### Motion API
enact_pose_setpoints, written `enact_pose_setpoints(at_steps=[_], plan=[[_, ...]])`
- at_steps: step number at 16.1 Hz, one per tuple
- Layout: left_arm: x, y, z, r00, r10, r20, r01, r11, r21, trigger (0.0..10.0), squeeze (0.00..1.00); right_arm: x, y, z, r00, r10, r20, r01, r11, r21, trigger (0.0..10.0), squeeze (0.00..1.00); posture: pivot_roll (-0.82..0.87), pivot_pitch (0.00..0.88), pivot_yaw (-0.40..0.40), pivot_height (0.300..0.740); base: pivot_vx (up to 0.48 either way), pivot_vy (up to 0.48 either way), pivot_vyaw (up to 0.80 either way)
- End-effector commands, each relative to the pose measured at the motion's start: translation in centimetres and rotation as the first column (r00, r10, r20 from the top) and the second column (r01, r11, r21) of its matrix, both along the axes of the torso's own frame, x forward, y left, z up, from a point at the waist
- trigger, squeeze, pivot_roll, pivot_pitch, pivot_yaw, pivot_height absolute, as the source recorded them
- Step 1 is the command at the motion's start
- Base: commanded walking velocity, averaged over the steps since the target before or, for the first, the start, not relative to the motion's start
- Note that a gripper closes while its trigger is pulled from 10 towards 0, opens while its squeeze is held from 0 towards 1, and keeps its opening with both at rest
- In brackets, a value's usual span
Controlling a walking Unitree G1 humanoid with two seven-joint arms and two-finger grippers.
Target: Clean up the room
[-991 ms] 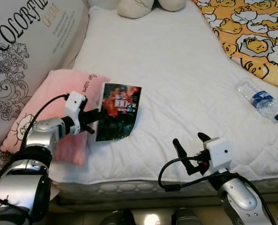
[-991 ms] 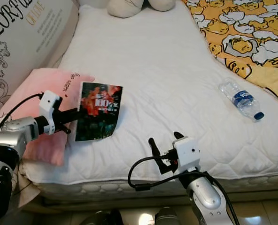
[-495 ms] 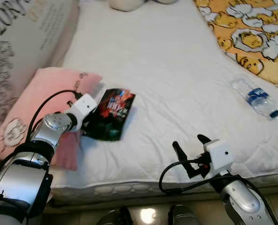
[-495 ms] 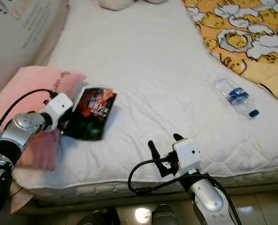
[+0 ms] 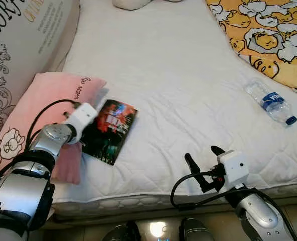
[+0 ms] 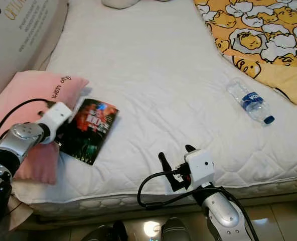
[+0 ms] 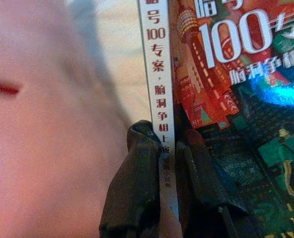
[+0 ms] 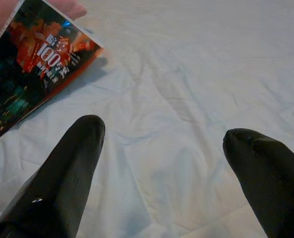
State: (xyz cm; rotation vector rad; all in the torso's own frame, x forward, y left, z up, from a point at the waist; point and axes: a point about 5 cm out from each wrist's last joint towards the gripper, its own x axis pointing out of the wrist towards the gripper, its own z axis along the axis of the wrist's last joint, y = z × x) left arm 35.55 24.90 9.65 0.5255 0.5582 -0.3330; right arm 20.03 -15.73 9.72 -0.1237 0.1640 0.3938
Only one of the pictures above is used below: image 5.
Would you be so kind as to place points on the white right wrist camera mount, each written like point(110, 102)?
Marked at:
point(234, 168)

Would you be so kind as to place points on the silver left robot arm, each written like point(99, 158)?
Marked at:
point(18, 193)

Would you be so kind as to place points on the pink plush pillow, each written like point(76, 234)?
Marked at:
point(43, 95)

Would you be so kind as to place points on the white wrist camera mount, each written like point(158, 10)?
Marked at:
point(234, 168)
point(83, 115)

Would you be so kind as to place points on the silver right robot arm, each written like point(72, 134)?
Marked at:
point(261, 216)

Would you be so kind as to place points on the white quilted mattress pad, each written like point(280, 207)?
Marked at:
point(178, 75)

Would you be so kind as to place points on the robot leg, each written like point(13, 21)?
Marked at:
point(121, 232)
point(196, 231)

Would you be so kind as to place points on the dark red-green book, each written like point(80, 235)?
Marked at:
point(113, 130)

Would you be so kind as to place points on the yellow cartoon egg blanket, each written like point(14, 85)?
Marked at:
point(269, 30)

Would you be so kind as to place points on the clear plastic water bottle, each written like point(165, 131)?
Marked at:
point(271, 103)

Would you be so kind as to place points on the left robot leg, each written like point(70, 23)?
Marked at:
point(121, 232)

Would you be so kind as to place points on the right robot leg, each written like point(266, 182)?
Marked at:
point(196, 231)

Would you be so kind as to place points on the grey printed headboard cushion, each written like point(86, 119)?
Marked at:
point(18, 40)

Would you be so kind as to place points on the grey quilted mattress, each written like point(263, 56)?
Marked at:
point(138, 208)

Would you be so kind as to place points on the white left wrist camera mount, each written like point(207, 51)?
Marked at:
point(83, 115)

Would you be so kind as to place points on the cream plush toy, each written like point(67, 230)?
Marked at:
point(131, 4)

